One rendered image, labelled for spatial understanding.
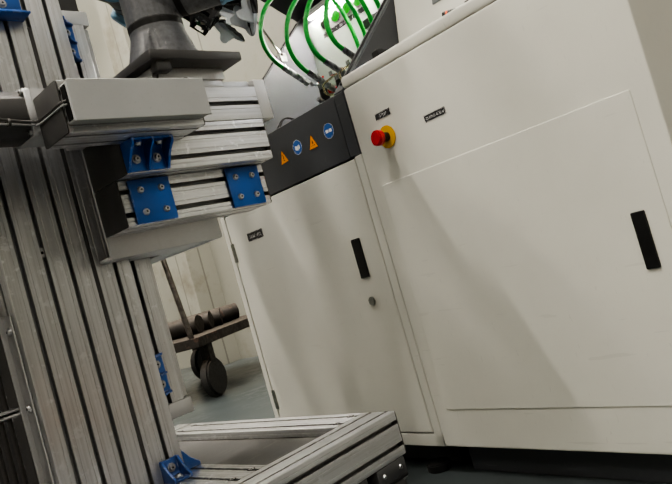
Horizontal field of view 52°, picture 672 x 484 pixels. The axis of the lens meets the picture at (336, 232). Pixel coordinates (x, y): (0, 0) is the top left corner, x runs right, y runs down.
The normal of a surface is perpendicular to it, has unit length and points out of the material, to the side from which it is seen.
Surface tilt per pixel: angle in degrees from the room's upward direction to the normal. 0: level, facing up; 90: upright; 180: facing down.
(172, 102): 90
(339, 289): 90
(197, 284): 90
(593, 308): 90
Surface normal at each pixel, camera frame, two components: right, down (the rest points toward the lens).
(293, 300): -0.74, 0.18
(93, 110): 0.69, -0.22
